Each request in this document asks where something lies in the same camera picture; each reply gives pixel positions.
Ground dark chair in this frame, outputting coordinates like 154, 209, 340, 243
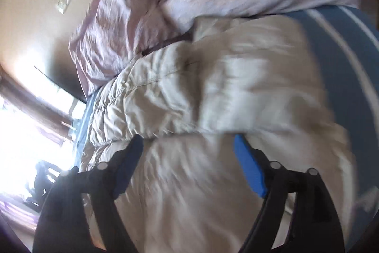
25, 161, 61, 207

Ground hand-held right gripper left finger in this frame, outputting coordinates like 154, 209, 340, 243
32, 134, 144, 253

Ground white wall socket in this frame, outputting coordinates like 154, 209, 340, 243
56, 0, 72, 15

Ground beige padded jacket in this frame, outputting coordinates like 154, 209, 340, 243
80, 16, 360, 253

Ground window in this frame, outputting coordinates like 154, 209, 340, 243
0, 63, 86, 212

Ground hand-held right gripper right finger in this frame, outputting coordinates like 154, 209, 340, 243
233, 134, 346, 253

